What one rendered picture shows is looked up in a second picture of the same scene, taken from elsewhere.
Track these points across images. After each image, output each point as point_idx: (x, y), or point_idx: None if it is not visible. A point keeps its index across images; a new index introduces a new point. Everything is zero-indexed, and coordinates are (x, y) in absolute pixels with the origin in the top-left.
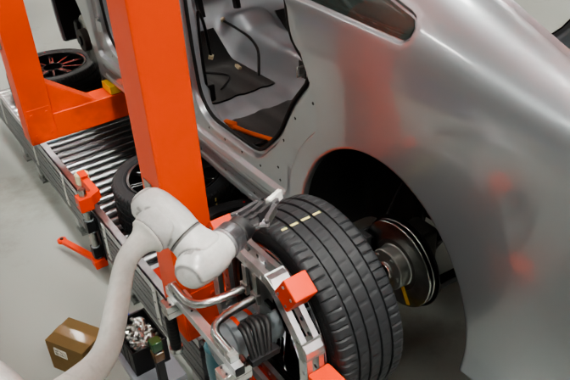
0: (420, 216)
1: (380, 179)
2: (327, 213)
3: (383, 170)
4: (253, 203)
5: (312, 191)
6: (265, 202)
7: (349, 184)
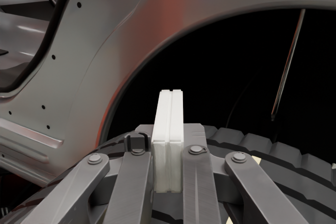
0: (272, 141)
1: (183, 107)
2: (279, 157)
3: (190, 94)
4: (82, 179)
5: (111, 132)
6: (156, 156)
7: (147, 119)
